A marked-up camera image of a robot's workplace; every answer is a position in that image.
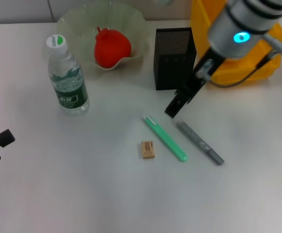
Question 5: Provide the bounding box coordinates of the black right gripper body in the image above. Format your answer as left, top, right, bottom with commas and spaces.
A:
177, 48, 226, 102

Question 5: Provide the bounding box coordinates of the green pen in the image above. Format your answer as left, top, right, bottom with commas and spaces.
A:
142, 114, 188, 163

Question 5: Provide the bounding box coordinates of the gray marker pen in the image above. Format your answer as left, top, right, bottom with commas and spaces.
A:
174, 120, 225, 166

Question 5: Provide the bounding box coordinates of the small tan eraser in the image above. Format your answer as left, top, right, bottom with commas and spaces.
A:
140, 141, 156, 160

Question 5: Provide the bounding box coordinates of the clear green-label water bottle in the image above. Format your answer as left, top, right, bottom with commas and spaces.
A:
45, 34, 90, 116

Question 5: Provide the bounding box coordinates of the orange fruit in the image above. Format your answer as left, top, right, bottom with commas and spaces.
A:
94, 26, 132, 68

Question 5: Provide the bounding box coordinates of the black mesh pen holder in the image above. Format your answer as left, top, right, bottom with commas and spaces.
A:
152, 27, 197, 91

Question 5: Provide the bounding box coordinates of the yellow plastic storage bin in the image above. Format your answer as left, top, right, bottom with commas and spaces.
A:
190, 0, 282, 85

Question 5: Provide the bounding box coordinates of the pale green glass bowl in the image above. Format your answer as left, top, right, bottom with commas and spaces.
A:
56, 1, 148, 71

